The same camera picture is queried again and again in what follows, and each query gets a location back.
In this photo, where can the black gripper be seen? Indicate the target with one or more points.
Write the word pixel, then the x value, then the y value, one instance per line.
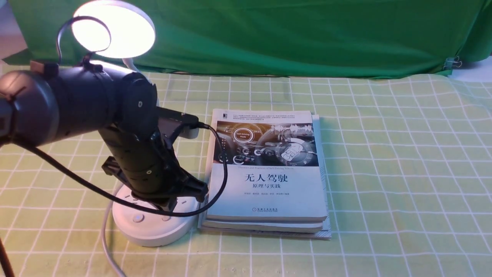
pixel 150 169

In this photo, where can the white desk lamp with base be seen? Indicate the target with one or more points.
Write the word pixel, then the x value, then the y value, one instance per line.
pixel 128 32

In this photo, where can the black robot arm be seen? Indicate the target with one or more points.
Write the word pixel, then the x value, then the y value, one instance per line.
pixel 47 104

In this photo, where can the grey self-driving textbook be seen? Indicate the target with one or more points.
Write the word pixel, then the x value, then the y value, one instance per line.
pixel 265 192

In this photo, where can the black object at left edge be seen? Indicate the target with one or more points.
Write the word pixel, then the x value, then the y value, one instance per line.
pixel 5 263

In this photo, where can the thin book under textbook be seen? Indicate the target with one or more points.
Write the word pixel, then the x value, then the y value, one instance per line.
pixel 324 184

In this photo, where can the green backdrop cloth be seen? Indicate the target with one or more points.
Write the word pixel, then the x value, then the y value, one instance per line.
pixel 316 38

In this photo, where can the green checked tablecloth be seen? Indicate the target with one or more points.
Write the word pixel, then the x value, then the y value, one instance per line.
pixel 408 171

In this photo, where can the metal binder clip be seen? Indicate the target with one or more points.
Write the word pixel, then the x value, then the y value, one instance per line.
pixel 453 63

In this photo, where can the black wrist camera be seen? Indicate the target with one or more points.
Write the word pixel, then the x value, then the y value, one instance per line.
pixel 173 124

